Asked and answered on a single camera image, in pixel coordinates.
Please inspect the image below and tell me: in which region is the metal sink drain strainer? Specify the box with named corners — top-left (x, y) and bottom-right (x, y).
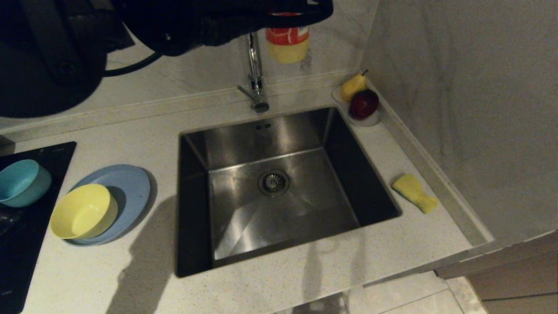
top-left (258, 169), bottom-right (290, 197)

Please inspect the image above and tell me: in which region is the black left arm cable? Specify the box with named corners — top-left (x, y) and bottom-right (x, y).
top-left (102, 51), bottom-right (163, 78)

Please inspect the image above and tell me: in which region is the yellow bowl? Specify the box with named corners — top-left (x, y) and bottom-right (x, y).
top-left (50, 184), bottom-right (119, 239)

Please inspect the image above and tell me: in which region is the small white dish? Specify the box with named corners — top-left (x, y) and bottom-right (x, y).
top-left (333, 85), bottom-right (382, 128)

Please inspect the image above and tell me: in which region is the stainless steel sink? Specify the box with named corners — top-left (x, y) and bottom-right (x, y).
top-left (175, 106), bottom-right (401, 278)

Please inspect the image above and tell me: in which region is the teal bowl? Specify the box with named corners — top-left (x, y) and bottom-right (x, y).
top-left (0, 159), bottom-right (52, 208)

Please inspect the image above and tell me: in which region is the black induction cooktop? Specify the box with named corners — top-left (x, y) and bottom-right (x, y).
top-left (0, 141), bottom-right (77, 314)

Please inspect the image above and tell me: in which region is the yellow sponge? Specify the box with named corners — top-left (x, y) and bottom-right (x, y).
top-left (391, 174), bottom-right (439, 214)

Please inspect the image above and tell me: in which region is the blue plate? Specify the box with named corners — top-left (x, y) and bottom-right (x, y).
top-left (65, 164), bottom-right (151, 246)

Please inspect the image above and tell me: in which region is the yellow pear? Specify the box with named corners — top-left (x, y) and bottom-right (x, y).
top-left (340, 70), bottom-right (369, 103)

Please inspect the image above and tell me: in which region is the red apple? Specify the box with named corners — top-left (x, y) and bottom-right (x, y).
top-left (348, 89), bottom-right (379, 120)

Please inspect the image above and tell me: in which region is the chrome faucet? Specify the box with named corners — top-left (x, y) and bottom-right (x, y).
top-left (237, 33), bottom-right (270, 114)

